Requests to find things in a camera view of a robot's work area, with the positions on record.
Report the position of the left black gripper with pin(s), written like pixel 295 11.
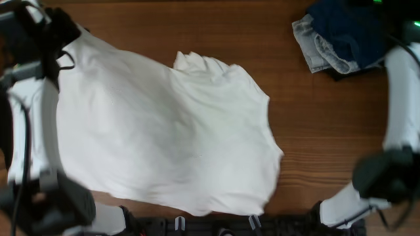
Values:
pixel 58 21

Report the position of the white t-shirt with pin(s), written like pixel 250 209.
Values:
pixel 194 136

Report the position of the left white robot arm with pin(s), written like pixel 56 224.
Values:
pixel 39 198

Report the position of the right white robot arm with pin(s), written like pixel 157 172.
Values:
pixel 390 177

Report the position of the light blue denim garment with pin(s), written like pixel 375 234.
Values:
pixel 318 53

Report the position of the black garment under pile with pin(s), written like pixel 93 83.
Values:
pixel 336 76

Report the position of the dark blue garment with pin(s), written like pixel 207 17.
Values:
pixel 352 29

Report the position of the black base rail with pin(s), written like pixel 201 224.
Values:
pixel 292 225

